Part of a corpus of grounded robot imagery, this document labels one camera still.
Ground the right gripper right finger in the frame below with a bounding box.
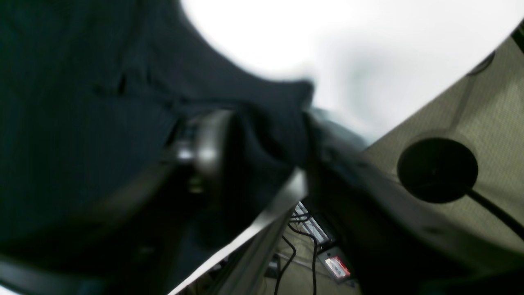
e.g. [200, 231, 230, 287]
[304, 113, 523, 295]

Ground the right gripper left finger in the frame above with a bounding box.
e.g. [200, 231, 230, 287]
[102, 111, 234, 240]

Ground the black T-shirt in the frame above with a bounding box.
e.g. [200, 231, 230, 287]
[1, 0, 313, 295]

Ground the black round floor base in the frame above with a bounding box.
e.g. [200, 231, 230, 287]
[396, 137, 479, 204]

